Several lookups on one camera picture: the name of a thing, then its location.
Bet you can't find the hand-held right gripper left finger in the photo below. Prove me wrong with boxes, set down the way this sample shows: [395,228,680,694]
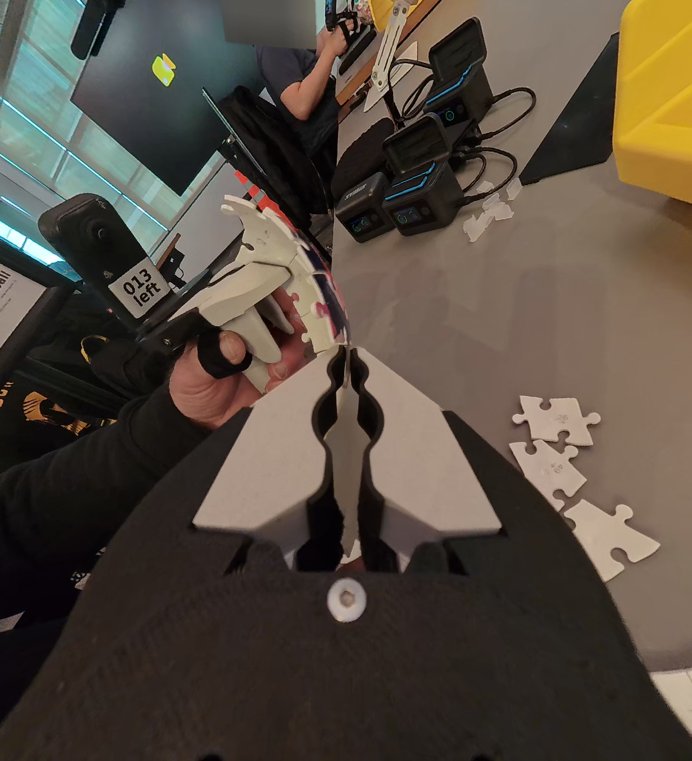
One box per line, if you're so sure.
[191,346,348,572]

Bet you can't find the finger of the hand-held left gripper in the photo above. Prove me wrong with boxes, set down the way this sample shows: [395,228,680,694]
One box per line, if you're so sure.
[261,290,297,335]
[227,263,295,299]

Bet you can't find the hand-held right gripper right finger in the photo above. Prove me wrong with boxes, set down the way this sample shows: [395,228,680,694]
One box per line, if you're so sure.
[351,346,507,573]

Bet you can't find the curved assembled puzzle ball section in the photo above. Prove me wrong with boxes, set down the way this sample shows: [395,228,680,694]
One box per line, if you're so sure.
[221,195,355,420]

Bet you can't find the person's left forearm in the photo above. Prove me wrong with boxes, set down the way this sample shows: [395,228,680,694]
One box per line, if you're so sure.
[0,380,228,631]

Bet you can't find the scattered white puzzle pieces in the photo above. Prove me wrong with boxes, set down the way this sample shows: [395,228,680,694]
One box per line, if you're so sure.
[340,395,662,583]

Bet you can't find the person's left hand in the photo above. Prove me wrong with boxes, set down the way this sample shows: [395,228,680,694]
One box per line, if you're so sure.
[169,291,323,430]

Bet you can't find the black office chair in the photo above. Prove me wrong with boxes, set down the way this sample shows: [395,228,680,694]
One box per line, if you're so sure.
[203,86,337,250]

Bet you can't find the black battery charging case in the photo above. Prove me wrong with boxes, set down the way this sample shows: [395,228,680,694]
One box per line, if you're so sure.
[381,114,467,237]
[426,17,495,127]
[334,172,395,243]

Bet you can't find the black round pad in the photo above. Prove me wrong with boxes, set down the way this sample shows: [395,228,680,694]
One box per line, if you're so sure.
[337,117,397,185]

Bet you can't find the black cloth with yellow print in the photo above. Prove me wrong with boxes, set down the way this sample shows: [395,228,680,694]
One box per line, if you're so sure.
[0,291,174,476]

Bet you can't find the black cylindrical device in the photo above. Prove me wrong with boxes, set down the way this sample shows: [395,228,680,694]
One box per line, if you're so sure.
[71,0,125,60]

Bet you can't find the pile of clear plastic caps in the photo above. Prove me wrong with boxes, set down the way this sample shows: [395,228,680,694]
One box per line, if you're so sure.
[462,177,525,243]

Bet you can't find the yellow plastic bin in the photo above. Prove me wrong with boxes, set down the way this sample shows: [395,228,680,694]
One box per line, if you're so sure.
[612,0,692,220]

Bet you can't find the large black wall screen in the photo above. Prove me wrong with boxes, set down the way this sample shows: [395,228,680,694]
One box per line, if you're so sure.
[71,0,317,197]

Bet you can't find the white flat base plate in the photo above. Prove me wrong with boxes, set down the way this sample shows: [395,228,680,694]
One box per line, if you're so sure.
[362,42,419,114]

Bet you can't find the black charger cable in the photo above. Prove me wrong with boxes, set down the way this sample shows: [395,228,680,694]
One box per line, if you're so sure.
[477,87,538,149]
[465,145,519,202]

